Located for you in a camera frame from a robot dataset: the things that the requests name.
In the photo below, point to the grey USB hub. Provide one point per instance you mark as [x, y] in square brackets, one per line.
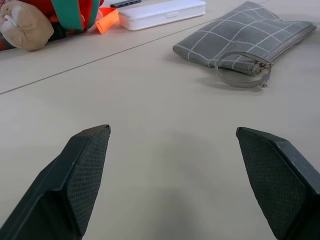
[125, 3]

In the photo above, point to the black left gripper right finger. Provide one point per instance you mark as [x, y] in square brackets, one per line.
[282, 190]

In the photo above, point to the white rectangular plastic box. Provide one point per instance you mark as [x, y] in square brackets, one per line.
[160, 15]

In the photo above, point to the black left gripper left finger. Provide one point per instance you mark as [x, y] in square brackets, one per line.
[62, 195]

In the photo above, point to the beige plush toy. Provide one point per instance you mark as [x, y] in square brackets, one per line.
[25, 27]

